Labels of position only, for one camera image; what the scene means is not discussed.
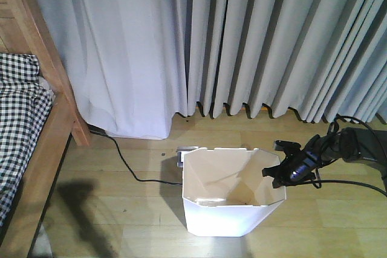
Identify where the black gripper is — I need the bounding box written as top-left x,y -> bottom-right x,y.
262,135 -> 330,189

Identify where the white plastic trash bin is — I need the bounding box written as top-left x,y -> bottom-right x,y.
182,147 -> 287,237

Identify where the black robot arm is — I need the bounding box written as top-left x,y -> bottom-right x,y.
262,127 -> 386,189

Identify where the silver floor power outlet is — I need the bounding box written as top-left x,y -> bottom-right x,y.
177,146 -> 199,168

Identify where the light grey curtain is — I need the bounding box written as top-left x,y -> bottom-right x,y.
37,0 -> 386,139

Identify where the black white checkered bedding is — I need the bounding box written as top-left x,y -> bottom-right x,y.
1,53 -> 54,225

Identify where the black power cord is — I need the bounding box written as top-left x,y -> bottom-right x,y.
87,124 -> 184,185

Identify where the wooden bed frame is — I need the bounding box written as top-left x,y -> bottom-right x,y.
1,0 -> 89,257

